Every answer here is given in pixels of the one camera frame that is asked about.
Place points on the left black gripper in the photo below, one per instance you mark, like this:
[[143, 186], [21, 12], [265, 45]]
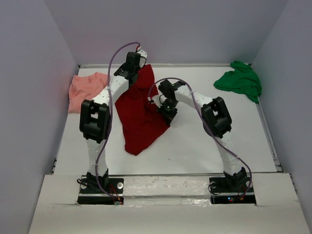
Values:
[[134, 78]]

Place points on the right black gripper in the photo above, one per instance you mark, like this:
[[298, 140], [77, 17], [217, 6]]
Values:
[[167, 114]]

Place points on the red t shirt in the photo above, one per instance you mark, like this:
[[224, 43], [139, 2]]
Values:
[[141, 122]]

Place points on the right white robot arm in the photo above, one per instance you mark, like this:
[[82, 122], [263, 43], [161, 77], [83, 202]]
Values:
[[217, 123]]

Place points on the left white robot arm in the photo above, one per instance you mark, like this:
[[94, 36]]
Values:
[[96, 117]]

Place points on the pink t shirt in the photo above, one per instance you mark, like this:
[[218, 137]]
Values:
[[82, 88]]

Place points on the green t shirt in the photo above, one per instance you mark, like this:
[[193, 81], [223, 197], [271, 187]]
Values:
[[242, 80]]

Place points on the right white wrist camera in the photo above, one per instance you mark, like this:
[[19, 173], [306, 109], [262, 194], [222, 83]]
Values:
[[155, 100]]

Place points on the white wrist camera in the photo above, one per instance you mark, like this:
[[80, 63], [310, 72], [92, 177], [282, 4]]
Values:
[[143, 56], [155, 100]]

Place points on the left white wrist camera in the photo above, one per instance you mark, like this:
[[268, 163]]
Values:
[[143, 56]]

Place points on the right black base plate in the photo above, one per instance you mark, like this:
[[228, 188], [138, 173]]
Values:
[[222, 194]]

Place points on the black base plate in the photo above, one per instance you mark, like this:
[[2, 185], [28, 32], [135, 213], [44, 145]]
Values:
[[222, 194], [91, 194]]

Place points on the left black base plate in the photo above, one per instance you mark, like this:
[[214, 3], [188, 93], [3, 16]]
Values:
[[91, 194]]

